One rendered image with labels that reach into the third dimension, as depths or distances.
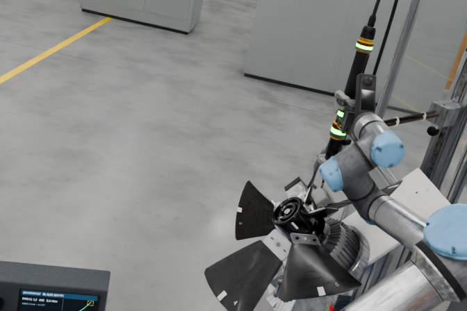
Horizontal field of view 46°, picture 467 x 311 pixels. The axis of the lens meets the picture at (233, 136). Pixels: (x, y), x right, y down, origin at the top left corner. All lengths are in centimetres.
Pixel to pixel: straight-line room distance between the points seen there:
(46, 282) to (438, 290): 80
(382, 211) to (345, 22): 592
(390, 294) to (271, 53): 632
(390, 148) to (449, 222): 31
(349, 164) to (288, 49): 593
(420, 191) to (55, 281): 121
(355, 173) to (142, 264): 231
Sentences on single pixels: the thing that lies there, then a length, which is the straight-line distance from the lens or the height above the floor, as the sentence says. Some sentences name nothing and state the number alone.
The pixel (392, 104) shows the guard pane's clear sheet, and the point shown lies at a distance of 294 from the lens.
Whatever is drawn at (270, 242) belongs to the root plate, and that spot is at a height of 111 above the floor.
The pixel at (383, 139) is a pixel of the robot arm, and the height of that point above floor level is 167.
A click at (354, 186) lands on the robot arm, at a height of 154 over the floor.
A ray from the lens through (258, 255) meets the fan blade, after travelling 180.
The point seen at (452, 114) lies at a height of 156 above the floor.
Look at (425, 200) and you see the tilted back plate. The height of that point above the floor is 132.
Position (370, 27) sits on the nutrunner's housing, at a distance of 148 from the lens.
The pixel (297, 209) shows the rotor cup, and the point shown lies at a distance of 175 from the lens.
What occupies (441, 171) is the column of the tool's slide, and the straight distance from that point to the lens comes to 223.
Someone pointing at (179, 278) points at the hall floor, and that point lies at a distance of 336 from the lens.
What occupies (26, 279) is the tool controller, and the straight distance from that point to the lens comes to 131.
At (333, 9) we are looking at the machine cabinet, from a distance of 708.
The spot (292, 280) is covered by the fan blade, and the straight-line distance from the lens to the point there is 157.
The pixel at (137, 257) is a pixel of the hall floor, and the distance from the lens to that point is 347.
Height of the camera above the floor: 208
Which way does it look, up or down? 23 degrees down
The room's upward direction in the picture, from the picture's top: 12 degrees clockwise
